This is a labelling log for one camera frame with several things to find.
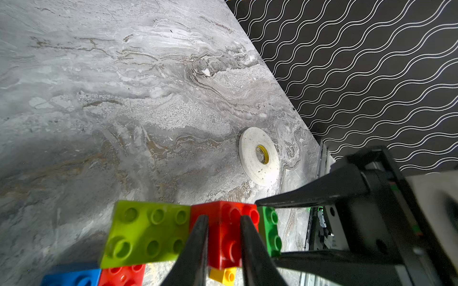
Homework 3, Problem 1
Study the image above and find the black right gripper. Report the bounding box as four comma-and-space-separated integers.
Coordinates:
255, 147, 458, 286

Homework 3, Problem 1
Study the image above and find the blue square lego brick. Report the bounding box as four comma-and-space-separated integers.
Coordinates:
41, 262, 102, 286

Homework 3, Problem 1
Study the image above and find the white tape roll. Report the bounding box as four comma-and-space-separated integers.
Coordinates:
239, 127, 280, 187

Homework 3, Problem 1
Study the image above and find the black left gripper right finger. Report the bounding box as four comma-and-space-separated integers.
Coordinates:
240, 215, 287, 286

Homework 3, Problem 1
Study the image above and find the green small lego brick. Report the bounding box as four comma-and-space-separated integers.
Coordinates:
257, 206, 283, 257

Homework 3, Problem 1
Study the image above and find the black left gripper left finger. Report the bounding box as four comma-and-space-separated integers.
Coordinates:
161, 215, 209, 286

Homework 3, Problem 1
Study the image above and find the lime green long lego brick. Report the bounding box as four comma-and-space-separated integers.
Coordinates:
100, 200, 191, 269

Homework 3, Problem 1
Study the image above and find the yellow square lego brick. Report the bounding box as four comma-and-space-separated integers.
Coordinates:
209, 268, 237, 286

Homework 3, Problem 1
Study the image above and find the red square lego brick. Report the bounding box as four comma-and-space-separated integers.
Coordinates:
98, 265, 146, 286

